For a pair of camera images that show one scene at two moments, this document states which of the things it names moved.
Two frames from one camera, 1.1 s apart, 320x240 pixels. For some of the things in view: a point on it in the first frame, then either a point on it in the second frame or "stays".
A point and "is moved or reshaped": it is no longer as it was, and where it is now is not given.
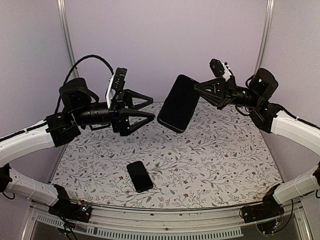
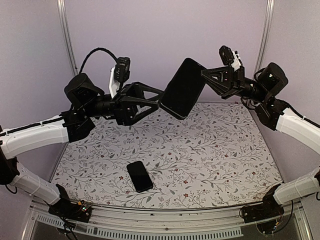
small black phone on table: x=141 y=178 stays
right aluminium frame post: x=264 y=41 stays
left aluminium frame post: x=67 y=34 stays
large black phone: x=180 y=105 is moved or reshaped
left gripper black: x=119 y=115 to x=125 y=105
